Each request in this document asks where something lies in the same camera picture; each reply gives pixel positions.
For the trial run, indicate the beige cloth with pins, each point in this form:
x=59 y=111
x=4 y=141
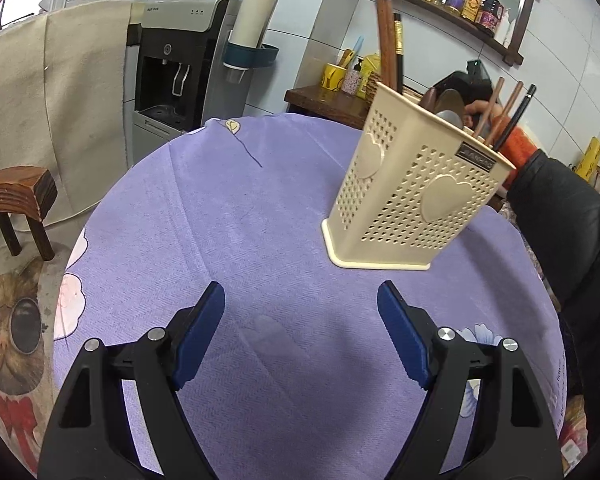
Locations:
x=80 y=110

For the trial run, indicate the white paper cup dispenser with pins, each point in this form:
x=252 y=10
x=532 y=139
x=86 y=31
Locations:
x=250 y=20

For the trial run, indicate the small white bottle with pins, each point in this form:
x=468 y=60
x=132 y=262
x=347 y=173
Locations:
x=506 y=29

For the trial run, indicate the dark brown chopstick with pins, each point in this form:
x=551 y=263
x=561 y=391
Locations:
x=494 y=95

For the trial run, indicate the yellow cup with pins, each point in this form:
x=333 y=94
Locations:
x=332 y=77

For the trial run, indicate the grey water dispenser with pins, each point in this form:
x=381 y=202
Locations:
x=180 y=35

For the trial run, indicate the dark wooden counter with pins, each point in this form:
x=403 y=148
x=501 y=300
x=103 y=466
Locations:
x=320 y=105

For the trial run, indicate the yellow soap pump bottle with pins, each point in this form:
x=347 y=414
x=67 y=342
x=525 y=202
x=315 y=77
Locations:
x=370 y=72

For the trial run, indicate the purple floral tablecloth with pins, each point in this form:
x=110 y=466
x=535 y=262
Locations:
x=230 y=220

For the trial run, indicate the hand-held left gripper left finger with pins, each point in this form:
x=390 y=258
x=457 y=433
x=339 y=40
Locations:
x=202 y=335

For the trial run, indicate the dark soy sauce bottle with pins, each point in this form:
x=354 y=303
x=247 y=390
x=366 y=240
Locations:
x=490 y=12

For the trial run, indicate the black chopstick with gold band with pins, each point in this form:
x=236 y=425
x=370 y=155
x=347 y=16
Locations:
x=400 y=70

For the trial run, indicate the cream perforated utensil holder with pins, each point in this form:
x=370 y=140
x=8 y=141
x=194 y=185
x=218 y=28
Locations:
x=405 y=200

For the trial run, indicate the person's right forearm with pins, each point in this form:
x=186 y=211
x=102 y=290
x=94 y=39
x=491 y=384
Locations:
x=560 y=220

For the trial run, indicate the wooden framed mirror shelf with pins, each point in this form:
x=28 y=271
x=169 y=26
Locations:
x=440 y=5

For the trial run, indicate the blue plastic stick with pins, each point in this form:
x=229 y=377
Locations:
x=357 y=47

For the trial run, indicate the dark wooden stool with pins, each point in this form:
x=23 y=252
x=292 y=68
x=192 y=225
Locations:
x=15 y=190

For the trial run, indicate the cat print mat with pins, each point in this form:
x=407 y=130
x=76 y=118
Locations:
x=10 y=340

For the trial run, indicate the person's right hand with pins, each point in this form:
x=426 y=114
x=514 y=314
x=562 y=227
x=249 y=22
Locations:
x=477 y=110

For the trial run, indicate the plain black chopstick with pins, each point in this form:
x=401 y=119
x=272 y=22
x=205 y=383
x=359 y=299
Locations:
x=515 y=115

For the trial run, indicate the brown bottle with orange label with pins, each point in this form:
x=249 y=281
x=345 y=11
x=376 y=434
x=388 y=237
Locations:
x=472 y=2

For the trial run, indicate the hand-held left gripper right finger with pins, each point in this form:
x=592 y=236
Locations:
x=402 y=340

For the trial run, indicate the yellow roll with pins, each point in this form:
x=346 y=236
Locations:
x=591 y=157

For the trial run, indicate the small grey spoon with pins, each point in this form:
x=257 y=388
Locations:
x=452 y=100

